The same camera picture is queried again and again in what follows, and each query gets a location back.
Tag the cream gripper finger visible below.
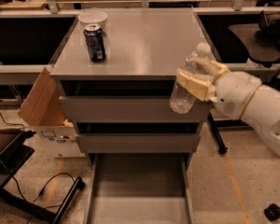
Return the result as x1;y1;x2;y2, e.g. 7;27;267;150
176;68;216;101
209;60;230;82

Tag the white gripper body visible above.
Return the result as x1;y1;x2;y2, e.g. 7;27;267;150
213;71;262;119

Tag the clear plastic water bottle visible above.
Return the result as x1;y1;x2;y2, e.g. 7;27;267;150
169;42;214;114

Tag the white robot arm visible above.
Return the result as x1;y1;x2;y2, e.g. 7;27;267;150
176;58;280;156

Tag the middle grey drawer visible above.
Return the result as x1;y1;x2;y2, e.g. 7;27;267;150
77;122;200;153

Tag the grey drawer cabinet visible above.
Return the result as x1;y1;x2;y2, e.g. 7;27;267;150
51;8;207;161

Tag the top grey drawer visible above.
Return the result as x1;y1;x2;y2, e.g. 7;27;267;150
60;80;210;122

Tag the open bottom grey drawer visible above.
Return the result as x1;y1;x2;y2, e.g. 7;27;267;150
83;154;194;224

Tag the black table leg right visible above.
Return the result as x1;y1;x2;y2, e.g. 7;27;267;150
207;114;246;155

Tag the black office chair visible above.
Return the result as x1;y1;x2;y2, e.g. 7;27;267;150
229;9;280;68

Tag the blue soda can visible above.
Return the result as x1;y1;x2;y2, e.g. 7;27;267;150
84;23;105;62

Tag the white bowl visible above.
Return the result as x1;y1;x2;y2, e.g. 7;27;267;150
78;10;108;29

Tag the cardboard box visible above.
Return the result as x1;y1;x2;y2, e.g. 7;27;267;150
18;68;84;158

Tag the black table stand left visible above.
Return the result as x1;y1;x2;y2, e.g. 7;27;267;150
0;134;90;224

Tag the black cable on floor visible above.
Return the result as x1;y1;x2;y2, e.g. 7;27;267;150
0;98;76;224

